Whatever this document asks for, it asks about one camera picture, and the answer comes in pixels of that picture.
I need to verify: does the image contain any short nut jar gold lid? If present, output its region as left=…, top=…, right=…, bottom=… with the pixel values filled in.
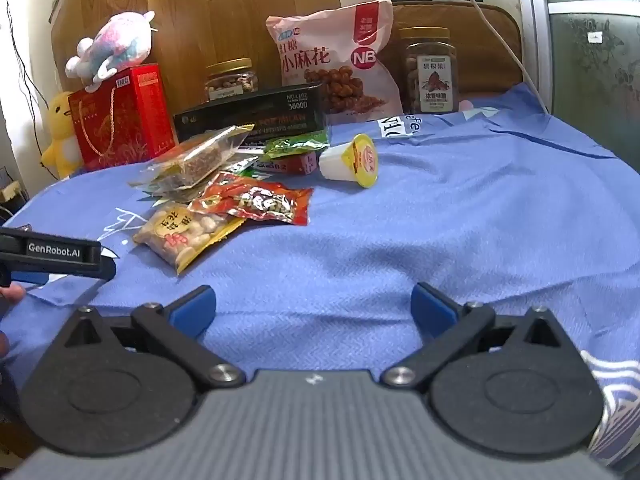
left=203, top=58, right=260, bottom=104

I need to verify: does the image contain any small red box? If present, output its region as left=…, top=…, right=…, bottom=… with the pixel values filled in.
left=249, top=152, right=320, bottom=176

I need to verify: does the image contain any white jelly cup yellow lid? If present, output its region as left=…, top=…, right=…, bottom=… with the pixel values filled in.
left=318, top=133, right=380, bottom=189

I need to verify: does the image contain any large pink snack bag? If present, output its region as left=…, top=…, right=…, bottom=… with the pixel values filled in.
left=265, top=0, right=404, bottom=117

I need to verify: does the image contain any person's left hand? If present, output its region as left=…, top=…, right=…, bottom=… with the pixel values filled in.
left=0, top=284, right=27, bottom=361

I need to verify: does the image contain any pink and blue plush toy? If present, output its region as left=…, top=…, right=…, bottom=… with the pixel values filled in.
left=65, top=10, right=157, bottom=93

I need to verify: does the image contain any tall nut jar gold lid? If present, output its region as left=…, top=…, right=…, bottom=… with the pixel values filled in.
left=398, top=27, right=459, bottom=115

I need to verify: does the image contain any long black box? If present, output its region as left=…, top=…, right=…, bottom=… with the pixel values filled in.
left=172, top=84, right=329, bottom=147

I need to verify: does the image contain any yellow peanut packet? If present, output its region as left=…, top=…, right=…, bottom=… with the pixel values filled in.
left=132, top=202, right=246, bottom=275

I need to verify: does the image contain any red packet of mixed nuts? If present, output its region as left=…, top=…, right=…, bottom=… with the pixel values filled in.
left=187, top=172, right=314, bottom=229

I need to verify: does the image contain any white cable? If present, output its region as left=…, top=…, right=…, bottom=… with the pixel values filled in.
left=437, top=0, right=552, bottom=113

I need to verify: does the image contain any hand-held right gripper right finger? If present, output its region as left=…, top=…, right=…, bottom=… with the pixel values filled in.
left=381, top=282, right=577, bottom=392

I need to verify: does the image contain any yellow duck plush toy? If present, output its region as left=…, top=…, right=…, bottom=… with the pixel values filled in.
left=40, top=91, right=85, bottom=179

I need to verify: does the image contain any red gift box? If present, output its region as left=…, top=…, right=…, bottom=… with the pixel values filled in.
left=67, top=63, right=179, bottom=172

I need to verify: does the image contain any blue printed cloth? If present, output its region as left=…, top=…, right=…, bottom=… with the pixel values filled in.
left=0, top=82, right=640, bottom=476

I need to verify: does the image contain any clear packet of brown snack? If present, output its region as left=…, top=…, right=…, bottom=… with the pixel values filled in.
left=127, top=125, right=264, bottom=190

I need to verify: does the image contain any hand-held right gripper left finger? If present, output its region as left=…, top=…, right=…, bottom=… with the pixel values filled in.
left=62, top=285, right=247, bottom=395

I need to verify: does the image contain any wooden board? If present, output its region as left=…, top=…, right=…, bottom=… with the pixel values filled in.
left=50, top=0, right=342, bottom=111

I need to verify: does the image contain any green snack packet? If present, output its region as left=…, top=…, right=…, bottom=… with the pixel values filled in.
left=263, top=130, right=331, bottom=162

